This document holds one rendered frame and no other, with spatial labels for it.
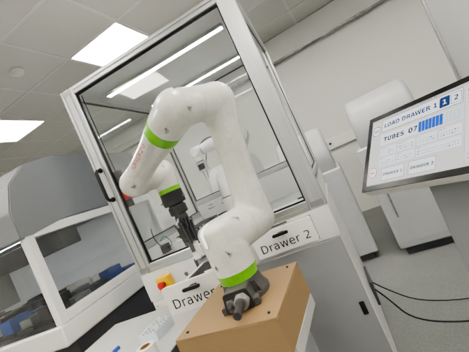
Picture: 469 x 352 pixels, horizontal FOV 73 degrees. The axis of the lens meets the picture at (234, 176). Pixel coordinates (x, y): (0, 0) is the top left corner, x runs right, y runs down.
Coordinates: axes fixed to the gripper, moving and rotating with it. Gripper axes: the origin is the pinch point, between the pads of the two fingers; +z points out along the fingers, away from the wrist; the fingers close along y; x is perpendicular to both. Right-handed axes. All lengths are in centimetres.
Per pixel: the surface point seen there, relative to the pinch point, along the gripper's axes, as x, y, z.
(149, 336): -25.0, 15.4, 21.6
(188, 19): 31, -23, -95
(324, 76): 102, -337, -96
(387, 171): 79, -3, -1
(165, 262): -31.0, -23.1, 3.8
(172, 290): -10.6, 11.0, 9.0
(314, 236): 44, -21, 17
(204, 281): 3.6, 11.1, 9.9
